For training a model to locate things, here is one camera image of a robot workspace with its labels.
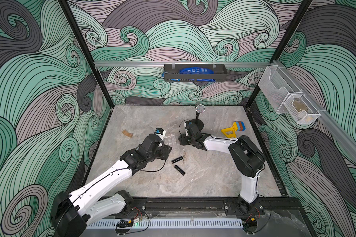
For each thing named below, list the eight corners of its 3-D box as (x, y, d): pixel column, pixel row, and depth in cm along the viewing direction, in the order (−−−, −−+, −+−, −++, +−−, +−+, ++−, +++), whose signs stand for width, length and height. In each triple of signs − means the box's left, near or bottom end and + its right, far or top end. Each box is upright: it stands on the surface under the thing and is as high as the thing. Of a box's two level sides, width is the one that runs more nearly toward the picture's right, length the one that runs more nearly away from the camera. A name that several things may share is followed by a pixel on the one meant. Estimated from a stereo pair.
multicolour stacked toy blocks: (234, 131, 107) (235, 128, 105) (232, 124, 111) (233, 121, 109) (244, 131, 107) (246, 128, 105) (242, 124, 111) (243, 121, 109)
